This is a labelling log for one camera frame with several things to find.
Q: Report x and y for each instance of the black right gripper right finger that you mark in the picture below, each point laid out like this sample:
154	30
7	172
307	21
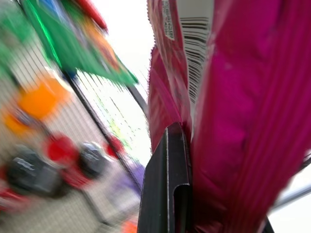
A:
268	227

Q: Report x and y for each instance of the green snack bag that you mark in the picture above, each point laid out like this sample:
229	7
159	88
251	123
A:
73	48
12	46

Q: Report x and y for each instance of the purple packet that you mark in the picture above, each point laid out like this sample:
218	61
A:
131	177

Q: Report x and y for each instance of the bottle with grey cap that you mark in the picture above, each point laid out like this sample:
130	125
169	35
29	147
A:
92	157
31	170

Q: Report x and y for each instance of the bottle with orange cap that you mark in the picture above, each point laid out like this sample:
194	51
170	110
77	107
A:
14	123

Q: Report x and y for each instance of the orange snack bag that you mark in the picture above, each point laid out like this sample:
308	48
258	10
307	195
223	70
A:
105	48
41	98

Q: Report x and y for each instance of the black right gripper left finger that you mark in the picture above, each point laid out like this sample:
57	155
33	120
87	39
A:
160	194

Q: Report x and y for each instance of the red snack bag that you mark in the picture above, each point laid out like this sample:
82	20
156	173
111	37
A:
94	12

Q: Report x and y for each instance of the bottle with red cap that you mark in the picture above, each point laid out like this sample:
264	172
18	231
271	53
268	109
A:
62	148
114	146

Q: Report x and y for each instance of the magenta snack bag with barcode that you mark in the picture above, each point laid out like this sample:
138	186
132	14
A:
243	97

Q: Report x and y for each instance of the grey metal bar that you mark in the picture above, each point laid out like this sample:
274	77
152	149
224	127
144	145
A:
294	195

